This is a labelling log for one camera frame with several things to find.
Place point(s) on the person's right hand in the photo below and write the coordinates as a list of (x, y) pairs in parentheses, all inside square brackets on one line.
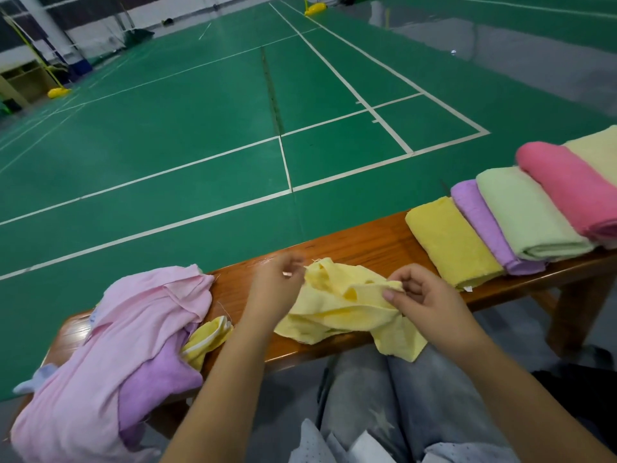
[(434, 308)]

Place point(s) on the person's left hand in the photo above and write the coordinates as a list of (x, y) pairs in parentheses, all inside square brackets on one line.
[(275, 289)]

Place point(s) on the pale yellow towel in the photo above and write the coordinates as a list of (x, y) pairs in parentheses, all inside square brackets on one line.
[(451, 241), (328, 303), (598, 149)]

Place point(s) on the yellow white striped cloth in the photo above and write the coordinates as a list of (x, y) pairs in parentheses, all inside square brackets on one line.
[(207, 337)]

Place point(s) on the purple towel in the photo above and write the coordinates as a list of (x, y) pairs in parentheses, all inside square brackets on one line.
[(154, 386), (482, 222)]

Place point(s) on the light green striped towel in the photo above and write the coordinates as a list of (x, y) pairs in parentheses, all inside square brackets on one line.
[(530, 212)]

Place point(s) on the light pink towel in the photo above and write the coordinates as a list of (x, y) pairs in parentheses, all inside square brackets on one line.
[(116, 352)]

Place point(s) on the hot pink towel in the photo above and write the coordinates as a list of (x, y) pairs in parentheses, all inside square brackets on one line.
[(574, 188)]

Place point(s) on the white blue towel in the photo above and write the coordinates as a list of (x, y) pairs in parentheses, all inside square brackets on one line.
[(34, 379)]

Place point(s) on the person's left forearm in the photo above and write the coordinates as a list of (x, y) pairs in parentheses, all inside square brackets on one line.
[(222, 400)]

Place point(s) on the person's right forearm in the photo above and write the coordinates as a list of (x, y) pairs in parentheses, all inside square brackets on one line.
[(530, 410)]

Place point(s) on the person's grey trousers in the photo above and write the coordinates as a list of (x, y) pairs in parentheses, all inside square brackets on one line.
[(405, 400)]

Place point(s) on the brown wooden bench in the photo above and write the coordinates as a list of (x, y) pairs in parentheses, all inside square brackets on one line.
[(366, 246)]

